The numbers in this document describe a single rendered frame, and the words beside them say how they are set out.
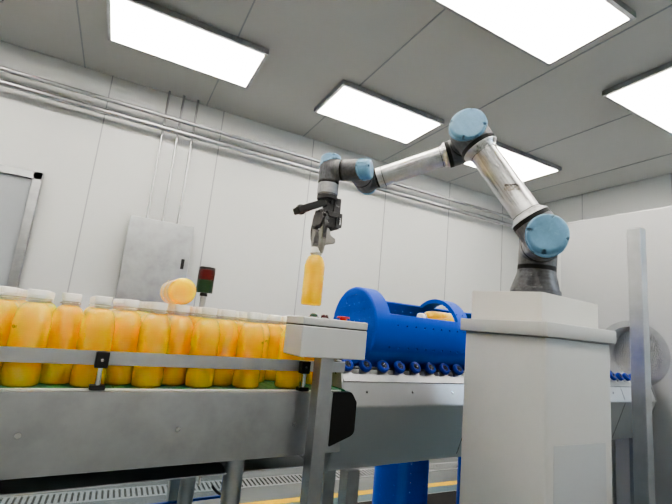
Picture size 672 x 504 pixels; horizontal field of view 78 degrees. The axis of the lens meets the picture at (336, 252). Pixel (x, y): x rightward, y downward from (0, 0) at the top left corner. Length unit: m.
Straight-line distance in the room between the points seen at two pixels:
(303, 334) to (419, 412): 0.68
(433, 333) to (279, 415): 0.68
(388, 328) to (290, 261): 3.64
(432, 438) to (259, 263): 3.54
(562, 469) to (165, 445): 1.00
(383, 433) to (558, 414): 0.56
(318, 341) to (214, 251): 3.76
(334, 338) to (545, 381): 0.57
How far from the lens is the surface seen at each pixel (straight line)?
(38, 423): 1.08
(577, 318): 1.46
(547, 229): 1.32
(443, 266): 6.30
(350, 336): 1.13
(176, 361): 1.10
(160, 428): 1.10
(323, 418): 1.16
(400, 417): 1.56
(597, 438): 1.49
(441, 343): 1.64
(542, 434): 1.30
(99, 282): 4.65
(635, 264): 2.48
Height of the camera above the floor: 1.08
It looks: 10 degrees up
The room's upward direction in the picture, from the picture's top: 6 degrees clockwise
